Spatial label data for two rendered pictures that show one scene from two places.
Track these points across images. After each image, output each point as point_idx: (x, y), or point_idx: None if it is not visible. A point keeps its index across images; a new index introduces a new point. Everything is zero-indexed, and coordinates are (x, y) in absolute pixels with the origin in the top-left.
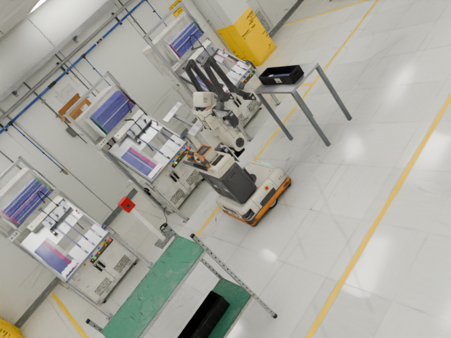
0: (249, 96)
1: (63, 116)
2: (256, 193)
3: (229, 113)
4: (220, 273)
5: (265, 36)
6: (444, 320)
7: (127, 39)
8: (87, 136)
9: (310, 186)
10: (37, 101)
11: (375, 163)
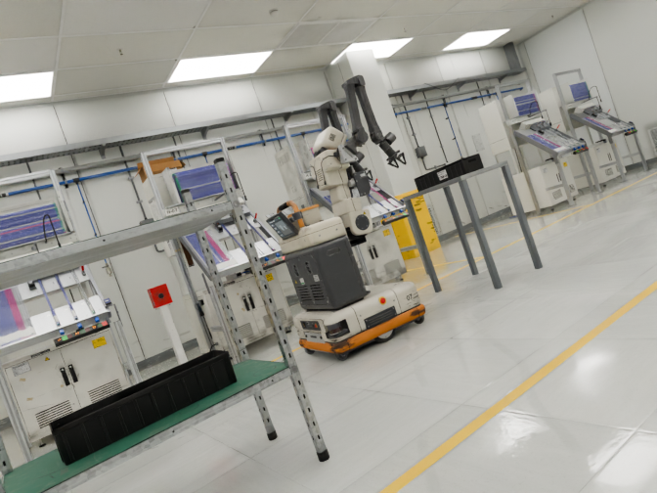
0: (397, 163)
1: (140, 168)
2: (362, 301)
3: (361, 171)
4: (251, 409)
5: (430, 228)
6: None
7: (264, 163)
8: (155, 194)
9: (457, 320)
10: (123, 175)
11: (584, 291)
